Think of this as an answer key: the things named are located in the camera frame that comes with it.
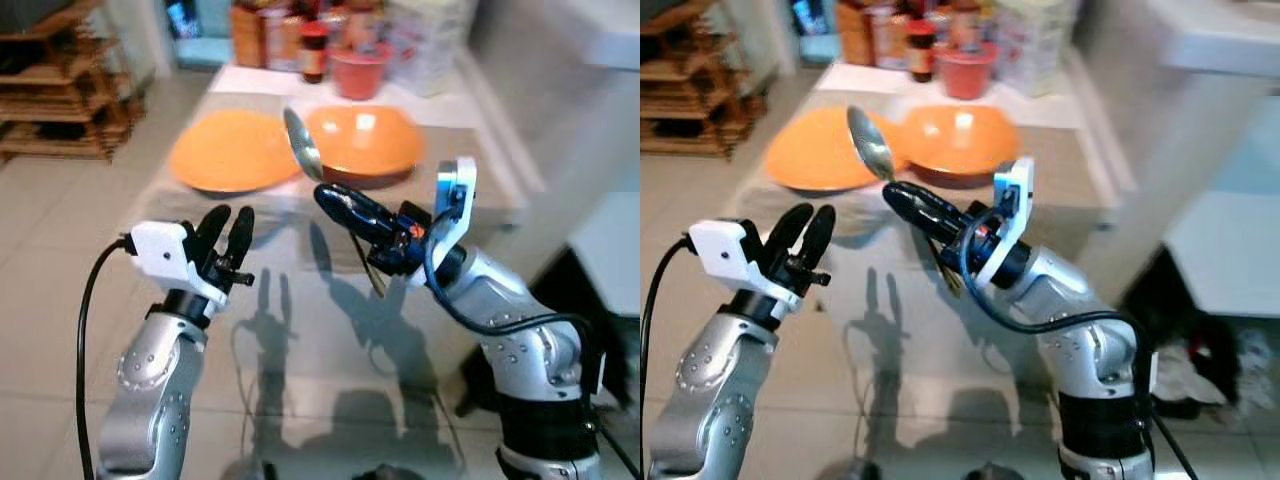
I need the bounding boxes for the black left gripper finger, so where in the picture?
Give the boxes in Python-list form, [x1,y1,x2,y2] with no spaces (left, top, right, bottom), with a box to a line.
[765,203,813,262]
[226,205,256,269]
[804,205,837,267]
[195,205,233,264]

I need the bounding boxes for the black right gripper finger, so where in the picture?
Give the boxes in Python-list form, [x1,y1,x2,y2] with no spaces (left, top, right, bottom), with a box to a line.
[330,210,391,249]
[883,180,966,226]
[314,183,399,229]
[900,208,959,246]

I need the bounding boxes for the silver metal spoon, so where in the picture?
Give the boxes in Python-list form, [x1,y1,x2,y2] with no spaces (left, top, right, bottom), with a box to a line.
[846,105,967,300]
[283,107,387,300]

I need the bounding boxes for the orange bowl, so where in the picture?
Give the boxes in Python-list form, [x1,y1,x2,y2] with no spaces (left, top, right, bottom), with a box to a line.
[893,103,1012,190]
[303,103,425,191]

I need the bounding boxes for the orange plate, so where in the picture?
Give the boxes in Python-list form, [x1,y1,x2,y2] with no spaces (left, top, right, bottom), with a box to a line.
[168,108,302,195]
[765,106,907,193]

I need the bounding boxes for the red plastic cup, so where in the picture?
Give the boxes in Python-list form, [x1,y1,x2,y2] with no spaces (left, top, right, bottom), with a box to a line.
[328,44,393,102]
[935,44,1001,101]

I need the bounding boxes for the white table mat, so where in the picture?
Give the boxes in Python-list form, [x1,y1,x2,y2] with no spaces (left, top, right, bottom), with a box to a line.
[208,63,491,131]
[815,62,1097,131]

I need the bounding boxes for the dark sauce bottle red cap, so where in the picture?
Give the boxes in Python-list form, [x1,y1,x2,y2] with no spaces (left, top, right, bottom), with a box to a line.
[298,22,331,85]
[905,20,939,84]

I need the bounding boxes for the wooden slatted shelf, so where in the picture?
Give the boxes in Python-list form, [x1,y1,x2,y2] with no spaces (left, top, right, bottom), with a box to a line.
[0,0,147,163]
[640,0,772,161]

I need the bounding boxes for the orange carton box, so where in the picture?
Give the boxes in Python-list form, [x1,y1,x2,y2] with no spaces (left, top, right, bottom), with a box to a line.
[837,0,907,70]
[230,0,301,72]

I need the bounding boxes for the white plastic container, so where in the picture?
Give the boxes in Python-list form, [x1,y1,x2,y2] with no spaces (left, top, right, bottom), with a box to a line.
[994,0,1082,99]
[387,0,472,99]

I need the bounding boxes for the white counter cabinet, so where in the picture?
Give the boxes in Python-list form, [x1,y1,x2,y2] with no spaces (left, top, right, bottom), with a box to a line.
[1145,0,1280,319]
[565,0,641,319]

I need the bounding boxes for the crumpled cloth pile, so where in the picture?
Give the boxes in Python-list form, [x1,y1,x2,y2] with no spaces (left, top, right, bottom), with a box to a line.
[1150,325,1280,421]

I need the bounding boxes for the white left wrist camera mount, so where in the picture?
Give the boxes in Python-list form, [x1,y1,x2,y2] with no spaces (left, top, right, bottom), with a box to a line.
[687,218,792,307]
[127,221,229,307]

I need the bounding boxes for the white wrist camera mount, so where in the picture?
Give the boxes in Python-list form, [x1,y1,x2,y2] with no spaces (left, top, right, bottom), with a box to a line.
[405,157,478,291]
[974,156,1036,291]
[687,218,792,307]
[127,221,229,307]

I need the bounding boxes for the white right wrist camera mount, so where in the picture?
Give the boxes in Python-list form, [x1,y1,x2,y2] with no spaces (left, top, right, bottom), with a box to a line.
[405,157,478,291]
[974,156,1036,291]

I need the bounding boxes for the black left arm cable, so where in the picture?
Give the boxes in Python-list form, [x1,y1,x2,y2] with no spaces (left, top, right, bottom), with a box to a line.
[76,236,137,480]
[640,236,697,401]

